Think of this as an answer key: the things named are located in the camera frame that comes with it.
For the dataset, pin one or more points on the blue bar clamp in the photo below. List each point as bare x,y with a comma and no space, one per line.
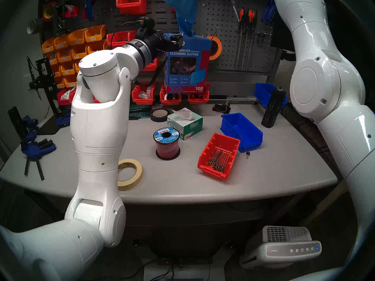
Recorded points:
63,119
38,150
29,126

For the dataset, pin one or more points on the green cutting mat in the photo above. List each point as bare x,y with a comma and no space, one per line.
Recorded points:
140,107

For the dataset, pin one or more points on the yellow plastic wall bin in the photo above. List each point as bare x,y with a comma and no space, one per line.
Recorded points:
76,67
78,53
52,61
48,47
61,44
96,45
77,40
69,83
95,37
68,71
59,85
65,58
56,73

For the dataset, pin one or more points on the blue plastic storage bin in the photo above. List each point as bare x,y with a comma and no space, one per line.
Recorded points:
241,128
263,93

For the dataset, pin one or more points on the grey duct tape roll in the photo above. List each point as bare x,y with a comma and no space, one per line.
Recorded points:
34,27

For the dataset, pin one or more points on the black carabiner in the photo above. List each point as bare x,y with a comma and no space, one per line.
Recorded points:
258,39

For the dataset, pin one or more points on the blue spring clamp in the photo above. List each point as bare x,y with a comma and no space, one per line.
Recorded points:
265,14
272,6

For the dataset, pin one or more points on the black pegboard hook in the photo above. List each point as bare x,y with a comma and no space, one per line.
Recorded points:
217,34

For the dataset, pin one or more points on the green white tissue box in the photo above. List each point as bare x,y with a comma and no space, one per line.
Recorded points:
189,125

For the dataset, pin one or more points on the blue microfibre shop towel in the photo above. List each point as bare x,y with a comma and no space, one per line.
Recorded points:
181,5
186,28

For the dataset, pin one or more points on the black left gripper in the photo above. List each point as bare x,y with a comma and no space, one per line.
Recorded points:
159,43

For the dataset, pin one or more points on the black cylindrical bottle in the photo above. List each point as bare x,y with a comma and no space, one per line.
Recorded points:
274,107

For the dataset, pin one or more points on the orange black screwdriver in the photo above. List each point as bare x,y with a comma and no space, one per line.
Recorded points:
252,18
241,18
247,20

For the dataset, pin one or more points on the black helping hand stand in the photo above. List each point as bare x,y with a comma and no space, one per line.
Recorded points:
45,78

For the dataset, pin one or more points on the grey perforated pegboard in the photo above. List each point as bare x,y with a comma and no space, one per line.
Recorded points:
225,63

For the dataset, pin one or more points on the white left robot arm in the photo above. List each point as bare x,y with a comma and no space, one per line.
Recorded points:
96,131

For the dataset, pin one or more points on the thin steel rod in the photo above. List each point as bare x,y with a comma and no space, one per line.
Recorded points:
226,163
216,159
223,162
213,157
219,160

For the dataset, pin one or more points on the circuit board with battery holder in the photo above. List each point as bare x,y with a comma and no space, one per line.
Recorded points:
221,108

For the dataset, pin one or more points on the black tape roll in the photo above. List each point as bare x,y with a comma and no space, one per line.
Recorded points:
156,119

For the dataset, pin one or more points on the orange tape roll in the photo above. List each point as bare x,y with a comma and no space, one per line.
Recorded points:
218,47

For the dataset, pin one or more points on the white air purifier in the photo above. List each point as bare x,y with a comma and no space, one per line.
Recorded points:
281,251

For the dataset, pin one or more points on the beige masking tape roll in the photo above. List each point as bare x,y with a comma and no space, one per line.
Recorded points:
137,178

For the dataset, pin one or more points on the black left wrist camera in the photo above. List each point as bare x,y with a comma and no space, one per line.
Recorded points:
146,27

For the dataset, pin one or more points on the black power strip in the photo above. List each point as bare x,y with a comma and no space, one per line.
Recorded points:
184,261

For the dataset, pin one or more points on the blue red towel box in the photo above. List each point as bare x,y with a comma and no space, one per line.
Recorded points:
193,78

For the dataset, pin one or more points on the red white tape roll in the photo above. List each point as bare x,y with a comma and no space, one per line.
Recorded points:
69,11

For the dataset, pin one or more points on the metal tool holder rail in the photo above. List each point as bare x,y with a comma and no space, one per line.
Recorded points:
263,33

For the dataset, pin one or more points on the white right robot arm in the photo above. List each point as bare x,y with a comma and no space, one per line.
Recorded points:
322,84

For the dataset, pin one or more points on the red plastic storage bin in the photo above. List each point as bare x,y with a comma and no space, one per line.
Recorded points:
219,141

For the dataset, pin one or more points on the red yellow tape roll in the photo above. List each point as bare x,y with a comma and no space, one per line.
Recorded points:
49,11

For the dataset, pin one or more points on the red plastic wall bin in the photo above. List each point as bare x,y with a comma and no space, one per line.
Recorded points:
151,67
120,37
64,99
131,7
170,101
143,99
199,99

